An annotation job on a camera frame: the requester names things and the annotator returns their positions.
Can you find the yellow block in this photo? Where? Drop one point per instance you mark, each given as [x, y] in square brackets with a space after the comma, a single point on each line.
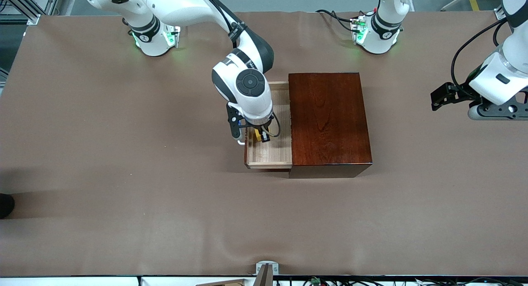
[258, 135]

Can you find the light wooden drawer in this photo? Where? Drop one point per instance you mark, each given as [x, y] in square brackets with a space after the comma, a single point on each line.
[270, 154]

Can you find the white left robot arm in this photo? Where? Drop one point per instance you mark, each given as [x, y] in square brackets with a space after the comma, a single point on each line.
[381, 40]

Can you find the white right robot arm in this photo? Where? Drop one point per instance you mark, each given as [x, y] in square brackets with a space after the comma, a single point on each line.
[185, 5]

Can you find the dark brown wooden cabinet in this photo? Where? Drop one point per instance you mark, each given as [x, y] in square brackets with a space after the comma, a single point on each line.
[330, 125]

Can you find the yellow floor tape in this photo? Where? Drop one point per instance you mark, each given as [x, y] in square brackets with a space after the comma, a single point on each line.
[474, 1]

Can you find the brown table cover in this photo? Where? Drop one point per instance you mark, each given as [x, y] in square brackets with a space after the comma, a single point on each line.
[165, 195]

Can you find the black rounded object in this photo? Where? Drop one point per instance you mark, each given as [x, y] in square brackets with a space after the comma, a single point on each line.
[5, 205]

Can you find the aluminium frame profile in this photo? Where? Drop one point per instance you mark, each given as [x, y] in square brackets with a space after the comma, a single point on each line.
[31, 15]
[500, 14]

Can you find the thin grey metal rail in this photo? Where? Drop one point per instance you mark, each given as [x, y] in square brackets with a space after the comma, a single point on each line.
[458, 1]

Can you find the small metal bracket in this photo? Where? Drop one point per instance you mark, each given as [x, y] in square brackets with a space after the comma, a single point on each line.
[274, 269]

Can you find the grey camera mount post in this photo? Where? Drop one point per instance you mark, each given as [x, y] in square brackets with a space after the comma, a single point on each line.
[264, 277]

